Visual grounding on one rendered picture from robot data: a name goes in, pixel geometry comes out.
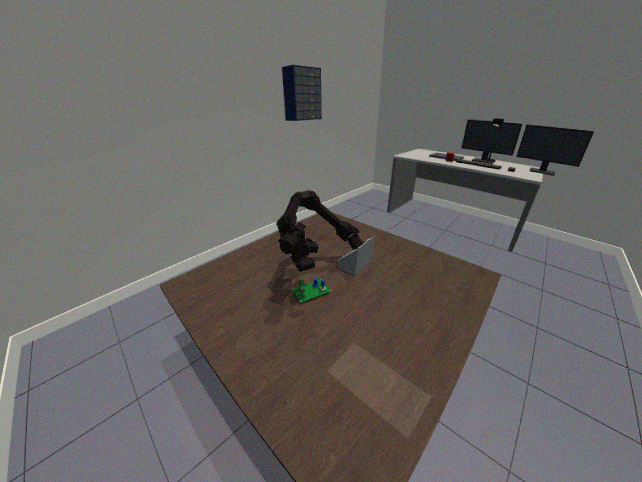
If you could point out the green circuit board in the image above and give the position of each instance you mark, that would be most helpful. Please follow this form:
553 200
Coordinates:
311 290

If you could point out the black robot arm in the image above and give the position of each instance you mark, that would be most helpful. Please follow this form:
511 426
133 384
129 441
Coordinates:
292 235

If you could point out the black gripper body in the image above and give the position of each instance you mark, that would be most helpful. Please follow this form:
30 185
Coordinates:
304 263

